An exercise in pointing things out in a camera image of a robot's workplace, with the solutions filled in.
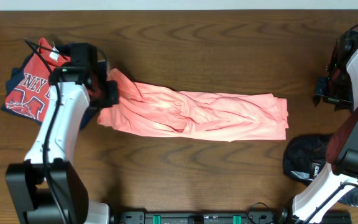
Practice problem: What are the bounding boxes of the pink t-shirt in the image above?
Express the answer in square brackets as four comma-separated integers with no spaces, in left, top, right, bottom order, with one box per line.
[98,68,288,142]

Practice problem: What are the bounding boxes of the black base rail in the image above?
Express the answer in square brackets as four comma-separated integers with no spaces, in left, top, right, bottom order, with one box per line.
[110,202,352,224]

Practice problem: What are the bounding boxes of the navy folded garment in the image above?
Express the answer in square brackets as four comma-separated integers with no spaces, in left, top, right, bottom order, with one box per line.
[1,42,99,130]

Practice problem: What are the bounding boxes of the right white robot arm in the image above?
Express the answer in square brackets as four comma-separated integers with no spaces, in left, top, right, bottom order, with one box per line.
[277,29,358,223]

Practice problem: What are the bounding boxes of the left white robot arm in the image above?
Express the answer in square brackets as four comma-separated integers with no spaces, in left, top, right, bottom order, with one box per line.
[6,60,118,224]

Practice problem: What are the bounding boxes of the red printed folded t-shirt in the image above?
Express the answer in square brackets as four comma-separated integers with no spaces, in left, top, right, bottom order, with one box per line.
[4,37,71,123]

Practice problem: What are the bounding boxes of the black patterned garment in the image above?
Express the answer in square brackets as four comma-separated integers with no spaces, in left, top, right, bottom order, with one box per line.
[283,134,358,208]

